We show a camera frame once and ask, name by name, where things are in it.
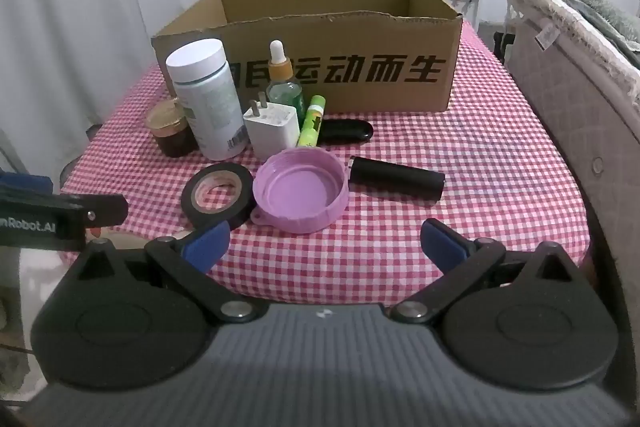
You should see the white plastic bottle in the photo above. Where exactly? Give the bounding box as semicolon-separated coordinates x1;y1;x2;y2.
165;38;249;161

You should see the grey blanket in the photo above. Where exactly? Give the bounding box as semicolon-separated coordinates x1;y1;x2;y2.
540;0;640;68

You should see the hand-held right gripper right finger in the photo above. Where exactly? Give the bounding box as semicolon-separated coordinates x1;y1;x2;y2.
390;218;576;323

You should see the brown jar with gold lid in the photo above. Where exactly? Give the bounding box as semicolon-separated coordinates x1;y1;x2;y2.
145;97;198;158

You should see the green lip balm tube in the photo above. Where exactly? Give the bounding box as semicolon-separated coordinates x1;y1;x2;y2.
297;95;327;148

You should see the pink checkered tablecloth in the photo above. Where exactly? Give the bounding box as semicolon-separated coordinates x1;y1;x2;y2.
59;19;591;308

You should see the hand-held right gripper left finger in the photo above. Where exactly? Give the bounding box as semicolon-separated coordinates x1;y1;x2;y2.
75;222;258;323

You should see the black tape roll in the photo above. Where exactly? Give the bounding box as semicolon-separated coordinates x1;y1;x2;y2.
181;163;257;232

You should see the white charger plug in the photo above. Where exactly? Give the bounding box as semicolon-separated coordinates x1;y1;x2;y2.
243;91;301;160

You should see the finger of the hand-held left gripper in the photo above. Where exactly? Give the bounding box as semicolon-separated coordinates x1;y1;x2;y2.
54;193;129;229
0;173;54;196

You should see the green dropper bottle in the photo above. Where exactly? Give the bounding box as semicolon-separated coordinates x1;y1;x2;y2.
265;40;307;128

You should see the black cylinder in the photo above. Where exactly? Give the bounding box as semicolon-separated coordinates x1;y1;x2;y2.
347;155;446;204

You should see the white curtain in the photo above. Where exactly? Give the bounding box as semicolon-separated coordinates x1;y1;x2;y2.
0;0;211;142

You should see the brown cardboard box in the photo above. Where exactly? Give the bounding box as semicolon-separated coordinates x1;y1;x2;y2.
151;0;463;114

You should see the pink plastic bowl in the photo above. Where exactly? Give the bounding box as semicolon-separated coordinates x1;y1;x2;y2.
250;148;349;235

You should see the black object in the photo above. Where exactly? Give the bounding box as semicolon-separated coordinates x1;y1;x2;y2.
492;32;516;60

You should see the black oval case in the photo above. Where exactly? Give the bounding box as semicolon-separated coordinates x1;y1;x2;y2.
317;118;375;146

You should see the beige mattress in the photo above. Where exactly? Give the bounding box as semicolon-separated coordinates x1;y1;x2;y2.
502;0;640;288

